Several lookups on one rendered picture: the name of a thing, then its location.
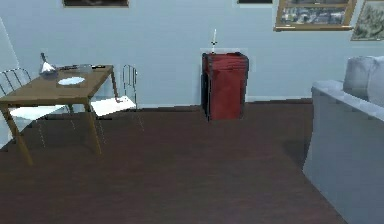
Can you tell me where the red and grey trash can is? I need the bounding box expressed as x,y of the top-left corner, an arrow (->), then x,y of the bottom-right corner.
200,51 -> 250,122

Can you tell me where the white candle on holder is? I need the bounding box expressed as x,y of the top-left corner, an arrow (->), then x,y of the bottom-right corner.
210,28 -> 219,55

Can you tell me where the grey cup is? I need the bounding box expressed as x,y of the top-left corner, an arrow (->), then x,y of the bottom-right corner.
78,63 -> 94,74

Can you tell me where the white plate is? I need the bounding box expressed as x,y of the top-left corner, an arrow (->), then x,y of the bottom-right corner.
57,76 -> 86,86

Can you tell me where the small dark framed picture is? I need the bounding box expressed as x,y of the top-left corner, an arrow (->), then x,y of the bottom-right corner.
236,0 -> 274,6

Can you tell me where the brown wooden table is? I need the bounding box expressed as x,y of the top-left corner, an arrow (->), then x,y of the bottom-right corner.
0,64 -> 122,167

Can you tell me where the glass flask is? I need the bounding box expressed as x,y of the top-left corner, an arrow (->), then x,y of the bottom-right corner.
38,52 -> 59,78

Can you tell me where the wooden framed window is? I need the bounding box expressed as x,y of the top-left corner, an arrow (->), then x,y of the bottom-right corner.
273,0 -> 358,33

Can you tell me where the grey sofa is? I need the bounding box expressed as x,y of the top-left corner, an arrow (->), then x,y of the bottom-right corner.
302,79 -> 384,224

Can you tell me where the grey sofa cushion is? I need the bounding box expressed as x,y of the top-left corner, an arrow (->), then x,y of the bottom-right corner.
342,55 -> 384,108

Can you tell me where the framed landscape picture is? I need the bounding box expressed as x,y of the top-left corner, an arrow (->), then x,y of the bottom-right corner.
350,0 -> 384,42

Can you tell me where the white wire chair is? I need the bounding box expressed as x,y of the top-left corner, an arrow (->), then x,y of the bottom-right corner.
89,64 -> 146,133
0,67 -> 76,149

